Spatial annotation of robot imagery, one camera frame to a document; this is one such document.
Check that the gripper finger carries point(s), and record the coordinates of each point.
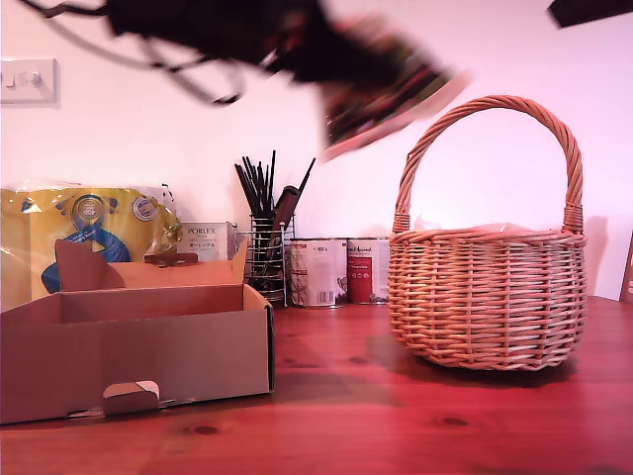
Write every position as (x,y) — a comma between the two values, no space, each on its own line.
(336,64)
(593,10)

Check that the red and white egg bag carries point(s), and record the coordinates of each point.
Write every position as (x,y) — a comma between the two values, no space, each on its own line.
(386,99)

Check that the brown cardboard box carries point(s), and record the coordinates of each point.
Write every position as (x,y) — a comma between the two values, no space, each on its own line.
(148,356)

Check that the white Porlex box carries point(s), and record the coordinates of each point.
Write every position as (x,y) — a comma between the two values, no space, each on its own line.
(203,237)

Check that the woven wicker basket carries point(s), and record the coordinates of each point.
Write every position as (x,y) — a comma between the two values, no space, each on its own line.
(487,307)

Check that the black chopstick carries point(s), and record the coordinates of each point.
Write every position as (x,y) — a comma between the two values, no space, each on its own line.
(244,190)
(260,188)
(251,180)
(272,178)
(304,180)

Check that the dark brown wooden utensil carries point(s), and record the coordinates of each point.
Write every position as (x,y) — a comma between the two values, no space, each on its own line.
(287,203)

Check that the white label tin can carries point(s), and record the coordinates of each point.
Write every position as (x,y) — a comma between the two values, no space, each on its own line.
(321,272)

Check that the red label tin can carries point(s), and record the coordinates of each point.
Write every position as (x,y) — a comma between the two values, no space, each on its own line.
(363,277)

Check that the yellow paper towel pack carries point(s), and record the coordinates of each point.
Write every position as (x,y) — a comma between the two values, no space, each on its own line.
(49,222)

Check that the white light switch plate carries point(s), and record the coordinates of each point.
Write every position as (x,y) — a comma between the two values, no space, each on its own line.
(29,81)

